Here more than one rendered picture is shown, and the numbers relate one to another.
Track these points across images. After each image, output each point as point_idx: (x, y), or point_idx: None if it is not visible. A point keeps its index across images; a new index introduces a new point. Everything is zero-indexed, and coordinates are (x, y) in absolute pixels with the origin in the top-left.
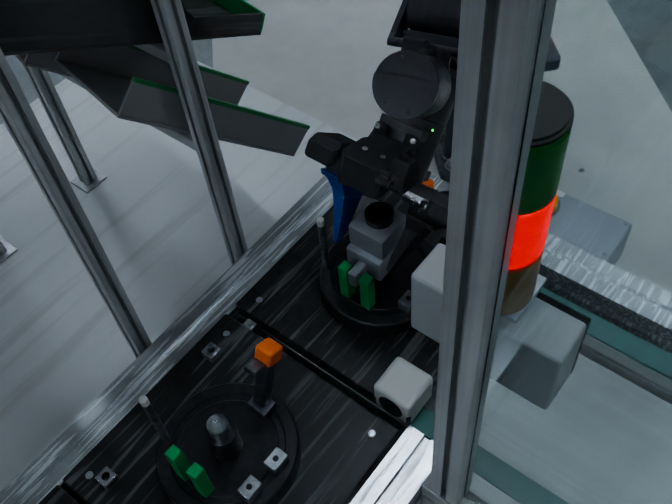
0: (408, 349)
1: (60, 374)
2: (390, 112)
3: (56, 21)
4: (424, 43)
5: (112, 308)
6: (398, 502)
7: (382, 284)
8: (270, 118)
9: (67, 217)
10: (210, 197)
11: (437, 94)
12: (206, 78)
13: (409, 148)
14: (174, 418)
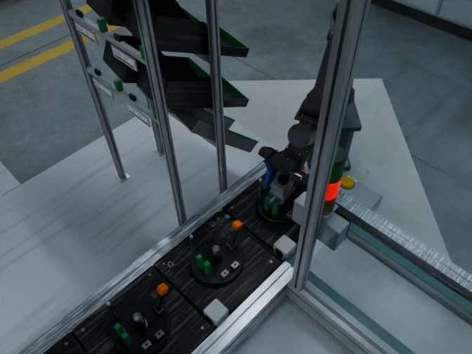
0: (288, 232)
1: (146, 228)
2: (293, 144)
3: (180, 98)
4: (307, 121)
5: (177, 203)
6: (278, 287)
7: (280, 206)
8: (244, 137)
9: (171, 166)
10: (211, 164)
11: (310, 140)
12: None
13: (298, 156)
14: (197, 246)
